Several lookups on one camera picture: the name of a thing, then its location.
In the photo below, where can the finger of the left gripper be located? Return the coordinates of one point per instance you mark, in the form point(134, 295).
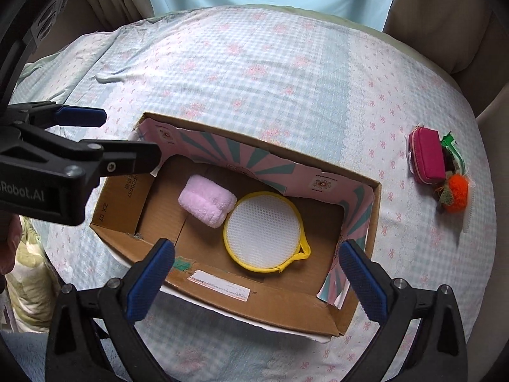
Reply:
point(26, 151)
point(47, 114)

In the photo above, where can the person left hand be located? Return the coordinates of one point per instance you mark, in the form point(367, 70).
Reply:
point(9, 245)

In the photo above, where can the magenta leather pouch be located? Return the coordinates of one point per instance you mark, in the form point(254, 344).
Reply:
point(426, 156)

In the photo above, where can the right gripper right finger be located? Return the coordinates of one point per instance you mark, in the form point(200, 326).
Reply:
point(438, 351)

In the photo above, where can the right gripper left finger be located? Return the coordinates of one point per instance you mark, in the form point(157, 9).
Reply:
point(83, 319)

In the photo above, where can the cardboard box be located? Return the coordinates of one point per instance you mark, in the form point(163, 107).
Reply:
point(311, 297)

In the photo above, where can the green patterned fabric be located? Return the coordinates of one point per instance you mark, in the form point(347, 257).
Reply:
point(32, 285)

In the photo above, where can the checkered floral bed cover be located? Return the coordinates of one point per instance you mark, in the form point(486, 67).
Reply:
point(316, 87)

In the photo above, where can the pink fluffy rolled towel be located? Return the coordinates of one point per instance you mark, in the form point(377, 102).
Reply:
point(206, 200)

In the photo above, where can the green packaged black item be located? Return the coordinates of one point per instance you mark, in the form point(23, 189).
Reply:
point(449, 143)

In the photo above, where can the yellow rimmed white mesh pad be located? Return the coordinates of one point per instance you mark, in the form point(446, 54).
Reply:
point(264, 233)

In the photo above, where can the orange fur pompom charm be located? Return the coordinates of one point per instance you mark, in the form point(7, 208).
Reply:
point(453, 194)

